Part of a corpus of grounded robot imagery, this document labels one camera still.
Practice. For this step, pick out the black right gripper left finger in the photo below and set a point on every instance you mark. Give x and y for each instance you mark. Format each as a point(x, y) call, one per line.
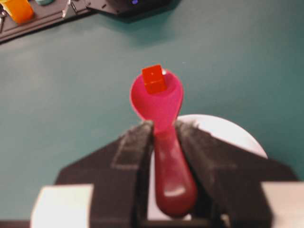
point(120, 173)

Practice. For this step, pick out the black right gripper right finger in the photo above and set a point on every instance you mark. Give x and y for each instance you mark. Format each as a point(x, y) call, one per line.
point(253, 191)

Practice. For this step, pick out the pink plastic soup spoon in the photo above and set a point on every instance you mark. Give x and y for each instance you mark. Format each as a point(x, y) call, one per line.
point(175, 188)

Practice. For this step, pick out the small red block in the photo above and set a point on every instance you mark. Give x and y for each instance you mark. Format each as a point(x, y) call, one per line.
point(153, 79)

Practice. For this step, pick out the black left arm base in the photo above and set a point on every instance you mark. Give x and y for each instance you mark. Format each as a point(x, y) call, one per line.
point(125, 8)

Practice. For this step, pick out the white ceramic bowl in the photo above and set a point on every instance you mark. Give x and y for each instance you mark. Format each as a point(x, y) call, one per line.
point(226, 131)

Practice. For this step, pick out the teal plastic cup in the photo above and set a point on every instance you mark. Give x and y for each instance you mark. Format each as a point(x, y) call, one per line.
point(43, 2)

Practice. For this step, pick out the orange plastic bottle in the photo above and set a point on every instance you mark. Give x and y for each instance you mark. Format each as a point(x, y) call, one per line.
point(19, 10)

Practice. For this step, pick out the black table edge frame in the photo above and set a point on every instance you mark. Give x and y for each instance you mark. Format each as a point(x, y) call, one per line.
point(56, 12)

